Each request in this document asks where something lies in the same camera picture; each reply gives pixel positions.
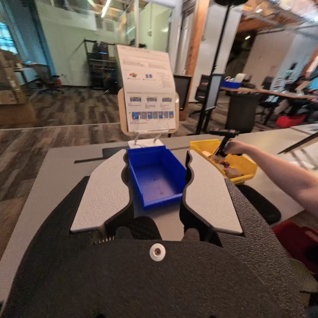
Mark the printed instruction sheet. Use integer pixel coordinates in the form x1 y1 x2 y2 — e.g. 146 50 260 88
116 45 176 133

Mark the black rounded pad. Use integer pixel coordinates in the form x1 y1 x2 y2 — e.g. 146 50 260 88
236 184 282 225

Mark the red box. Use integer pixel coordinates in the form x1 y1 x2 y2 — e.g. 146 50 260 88
276 114 307 128

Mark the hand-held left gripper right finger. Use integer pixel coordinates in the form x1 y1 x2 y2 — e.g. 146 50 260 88
179 150 244 236

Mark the pile of wooden cubes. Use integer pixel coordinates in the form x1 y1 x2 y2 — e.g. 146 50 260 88
202 150 245 179

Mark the wooden support post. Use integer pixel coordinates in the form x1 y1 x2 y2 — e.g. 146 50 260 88
179 0 210 121

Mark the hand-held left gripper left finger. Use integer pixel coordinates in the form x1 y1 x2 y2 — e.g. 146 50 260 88
70 149 134 234

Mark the open cardboard box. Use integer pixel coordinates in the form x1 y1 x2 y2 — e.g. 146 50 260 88
0 102 38 127

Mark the red plastic bin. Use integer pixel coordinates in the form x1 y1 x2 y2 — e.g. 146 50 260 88
272 221 318 267

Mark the blue plastic box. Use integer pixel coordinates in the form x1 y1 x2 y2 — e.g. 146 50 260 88
127 145 187 211

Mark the long wooden table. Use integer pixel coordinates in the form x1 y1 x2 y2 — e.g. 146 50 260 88
221 87 318 101

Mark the stack of cardboard boxes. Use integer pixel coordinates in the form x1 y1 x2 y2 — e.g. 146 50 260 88
0 48 28 105

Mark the blue storage bin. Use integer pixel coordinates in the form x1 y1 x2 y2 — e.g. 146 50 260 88
221 79 242 89

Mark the tall black pole stand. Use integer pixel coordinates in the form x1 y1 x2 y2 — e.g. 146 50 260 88
211 0 249 75

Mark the yellow plastic box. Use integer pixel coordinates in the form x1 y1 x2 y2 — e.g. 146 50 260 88
189 139 258 185

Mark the person's right hand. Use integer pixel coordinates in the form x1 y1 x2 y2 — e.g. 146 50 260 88
224 140 251 157

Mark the black mesh office chair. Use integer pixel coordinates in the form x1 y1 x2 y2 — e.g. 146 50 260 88
25 63 64 95

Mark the person's right forearm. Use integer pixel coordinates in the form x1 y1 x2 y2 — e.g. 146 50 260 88
245 144 318 212

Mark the dark panel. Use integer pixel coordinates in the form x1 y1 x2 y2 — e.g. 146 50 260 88
226 93 259 134

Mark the black shelving rack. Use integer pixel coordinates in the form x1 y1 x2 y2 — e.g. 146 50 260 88
83 40 118 93

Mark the black desk cable cover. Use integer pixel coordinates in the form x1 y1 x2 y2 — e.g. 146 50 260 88
74 148 130 164

